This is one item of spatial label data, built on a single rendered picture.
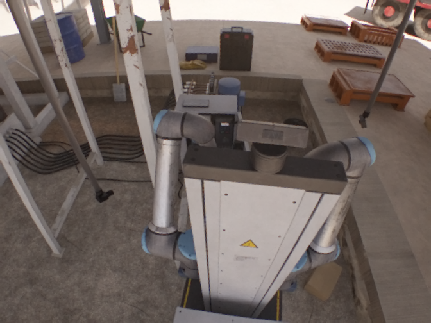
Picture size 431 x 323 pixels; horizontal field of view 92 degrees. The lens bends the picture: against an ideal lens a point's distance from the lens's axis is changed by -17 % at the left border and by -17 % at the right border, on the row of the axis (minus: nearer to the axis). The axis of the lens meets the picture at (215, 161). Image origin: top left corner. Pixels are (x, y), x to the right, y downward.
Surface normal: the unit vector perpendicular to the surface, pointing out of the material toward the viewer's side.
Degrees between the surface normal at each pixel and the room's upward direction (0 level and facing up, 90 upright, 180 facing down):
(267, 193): 90
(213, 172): 90
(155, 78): 90
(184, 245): 5
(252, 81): 90
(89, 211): 0
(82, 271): 0
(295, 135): 61
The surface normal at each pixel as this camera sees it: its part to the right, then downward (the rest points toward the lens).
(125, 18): -0.05, 0.59
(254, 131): -0.14, 0.29
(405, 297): 0.00, -0.70
